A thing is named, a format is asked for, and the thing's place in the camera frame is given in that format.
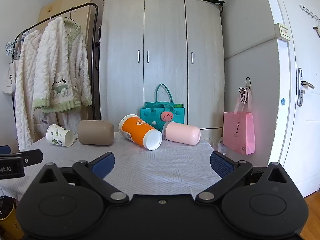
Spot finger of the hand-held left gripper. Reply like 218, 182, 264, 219
19, 149, 44, 166

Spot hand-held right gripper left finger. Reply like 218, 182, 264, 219
30, 152, 130, 205

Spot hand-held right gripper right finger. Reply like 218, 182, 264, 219
195, 151, 295, 204

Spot white cup with green print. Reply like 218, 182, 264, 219
46, 124, 75, 147

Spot brown cup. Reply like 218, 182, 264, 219
77, 120, 115, 146

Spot orange and white cup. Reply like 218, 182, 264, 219
118, 114, 163, 151

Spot pink cup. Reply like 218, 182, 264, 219
162, 122, 201, 145

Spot clear plastic bag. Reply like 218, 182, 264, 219
216, 136, 227, 156

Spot pink paper bag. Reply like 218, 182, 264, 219
223, 87, 255, 155

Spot yellow and black container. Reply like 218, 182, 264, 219
0, 196, 25, 240

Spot white patterned tablecloth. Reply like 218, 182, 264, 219
0, 130, 225, 202

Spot white fluffy robe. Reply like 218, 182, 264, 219
14, 30, 83, 152

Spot teal handbag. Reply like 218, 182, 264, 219
140, 83, 185, 132

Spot pink watermelon charm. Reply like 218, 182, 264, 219
161, 111, 174, 123

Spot white tote bag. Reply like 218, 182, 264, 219
2, 61, 18, 95

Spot white green-trimmed fluffy jacket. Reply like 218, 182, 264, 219
32, 17, 92, 113

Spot black clothes rack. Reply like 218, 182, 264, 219
14, 3, 102, 122

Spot white door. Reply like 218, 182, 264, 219
261, 0, 320, 198

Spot light grey wooden wardrobe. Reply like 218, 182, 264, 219
99, 0, 225, 141

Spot light wooden cabinet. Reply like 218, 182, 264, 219
37, 0, 105, 120

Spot black cord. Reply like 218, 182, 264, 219
239, 77, 251, 103

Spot blue wire hangers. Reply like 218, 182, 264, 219
5, 31, 28, 60

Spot silver door handle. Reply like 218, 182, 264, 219
297, 68, 315, 107

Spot metal wire hanger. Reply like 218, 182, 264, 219
63, 7, 81, 28

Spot beige wall switch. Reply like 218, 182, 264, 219
274, 22, 291, 42

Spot black strap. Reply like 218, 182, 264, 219
192, 0, 225, 13

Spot metal wall hook rack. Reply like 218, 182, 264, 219
300, 4, 320, 25

